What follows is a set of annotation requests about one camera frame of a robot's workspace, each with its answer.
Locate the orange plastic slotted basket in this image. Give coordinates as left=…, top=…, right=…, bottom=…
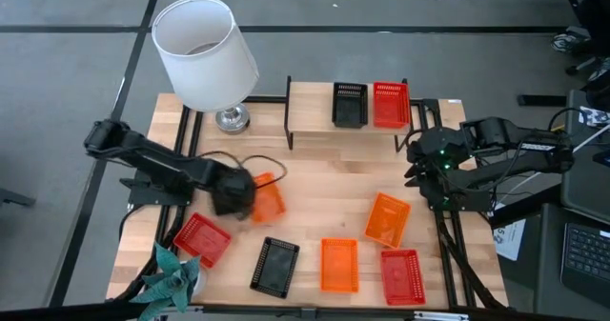
left=250, top=171, right=288, bottom=225
left=319, top=237, right=360, bottom=294
left=364, top=191, right=413, bottom=250

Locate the person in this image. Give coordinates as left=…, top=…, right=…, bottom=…
left=551, top=0, right=610, bottom=82

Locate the white paper sheet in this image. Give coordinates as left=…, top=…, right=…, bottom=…
left=493, top=217, right=527, bottom=263

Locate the red plastic slotted basket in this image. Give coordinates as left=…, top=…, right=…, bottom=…
left=173, top=211, right=234, bottom=270
left=379, top=249, right=427, bottom=307
left=372, top=81, right=412, bottom=130

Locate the dark grey laptop lid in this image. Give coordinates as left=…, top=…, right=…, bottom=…
left=559, top=88, right=610, bottom=225

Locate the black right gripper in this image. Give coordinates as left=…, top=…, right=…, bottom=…
left=403, top=126, right=472, bottom=190

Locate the black laptop keyboard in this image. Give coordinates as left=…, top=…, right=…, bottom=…
left=559, top=221, right=610, bottom=304

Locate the white shade silver table lamp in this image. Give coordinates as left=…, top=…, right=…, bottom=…
left=151, top=0, right=261, bottom=135

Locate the black metal table frame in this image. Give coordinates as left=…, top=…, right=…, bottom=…
left=0, top=94, right=610, bottom=321

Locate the black side table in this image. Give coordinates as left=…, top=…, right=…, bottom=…
left=488, top=182, right=610, bottom=321

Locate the teal artificial succulent plant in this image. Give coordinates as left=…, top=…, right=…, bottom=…
left=129, top=242, right=201, bottom=321

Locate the black camera cable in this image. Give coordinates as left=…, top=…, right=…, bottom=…
left=197, top=150, right=289, bottom=189

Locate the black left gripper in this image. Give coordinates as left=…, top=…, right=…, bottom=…
left=209, top=165, right=259, bottom=220

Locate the wooden shelf with black legs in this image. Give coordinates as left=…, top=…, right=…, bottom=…
left=284, top=75, right=415, bottom=153

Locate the black metal bar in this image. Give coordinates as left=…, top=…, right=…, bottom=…
left=518, top=93, right=569, bottom=108

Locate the white plant pot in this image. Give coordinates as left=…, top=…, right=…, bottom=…
left=192, top=267, right=209, bottom=297

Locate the black plastic slotted basket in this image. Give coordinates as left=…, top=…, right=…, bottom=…
left=249, top=236, right=301, bottom=299
left=331, top=82, right=369, bottom=130

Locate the dark grey furniture foot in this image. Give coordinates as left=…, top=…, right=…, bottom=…
left=0, top=186, right=37, bottom=209

